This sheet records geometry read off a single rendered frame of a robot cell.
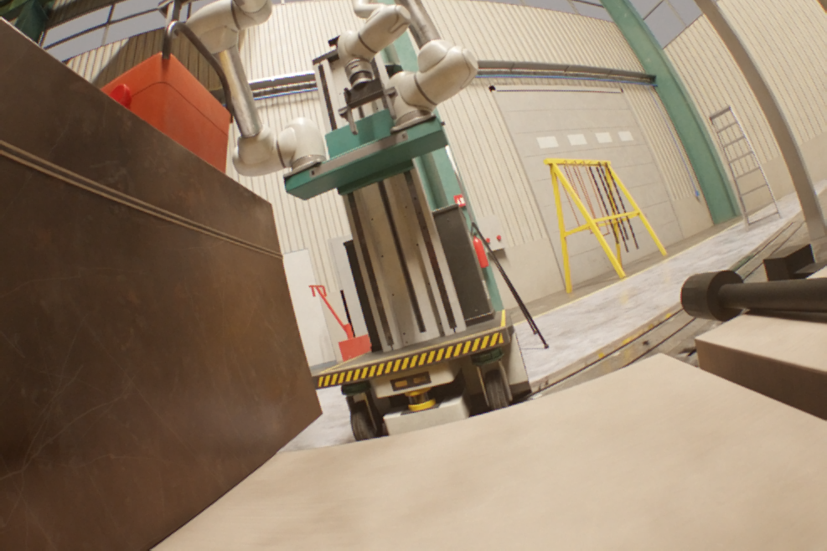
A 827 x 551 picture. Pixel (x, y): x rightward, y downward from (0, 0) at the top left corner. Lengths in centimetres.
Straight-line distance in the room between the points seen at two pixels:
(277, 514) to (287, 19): 998
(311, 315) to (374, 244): 463
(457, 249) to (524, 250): 644
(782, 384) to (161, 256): 53
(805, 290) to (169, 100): 68
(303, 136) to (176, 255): 122
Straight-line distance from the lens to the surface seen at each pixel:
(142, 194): 38
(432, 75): 140
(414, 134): 138
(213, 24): 141
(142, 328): 34
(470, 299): 159
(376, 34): 126
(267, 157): 158
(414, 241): 152
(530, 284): 794
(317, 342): 611
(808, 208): 290
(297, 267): 623
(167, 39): 54
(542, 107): 1012
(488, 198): 803
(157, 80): 51
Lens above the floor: 43
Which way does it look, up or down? 11 degrees up
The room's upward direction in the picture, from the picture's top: 16 degrees counter-clockwise
